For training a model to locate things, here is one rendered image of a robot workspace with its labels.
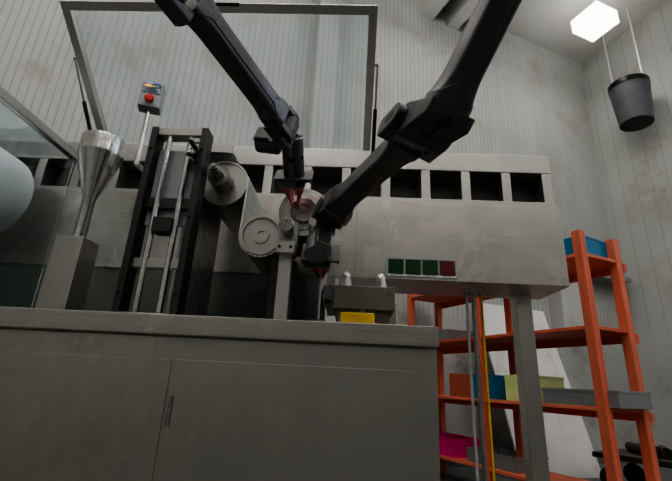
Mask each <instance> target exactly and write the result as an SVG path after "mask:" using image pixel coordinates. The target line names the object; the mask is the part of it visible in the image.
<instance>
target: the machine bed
mask: <svg viewBox="0 0 672 481"><path fill-rule="evenodd" d="M0 328H14V329H35V330H55V331H76V332H97V333H118V334H139V335H159V336H180V337H201V338H222V339H243V340H263V341H284V342H305V343H326V344H347V345H367V346H388V347H409V348H430V349H436V348H438V347H439V328H438V327H436V326H414V325H393V324H371V323H349V322H327V321H306V320H284V319H262V318H240V317H219V316H197V315H175V314H153V313H132V312H110V311H88V310H66V309H45V308H23V307H1V306H0Z"/></svg>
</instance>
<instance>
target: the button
mask: <svg viewBox="0 0 672 481"><path fill-rule="evenodd" d="M374 317H375V315H374V314H373V313H355V312H341V313H340V322H359V323H374Z"/></svg>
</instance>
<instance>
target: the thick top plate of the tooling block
mask: <svg viewBox="0 0 672 481"><path fill-rule="evenodd" d="M333 309H334V314H335V319H336V322H337V312H338V311H344V312H359V311H360V310H364V311H367V313H388V314H389V319H390V317H391V316H392V314H393V312H394V311H395V288H394V287H371V286H347V285H334V301H333Z"/></svg>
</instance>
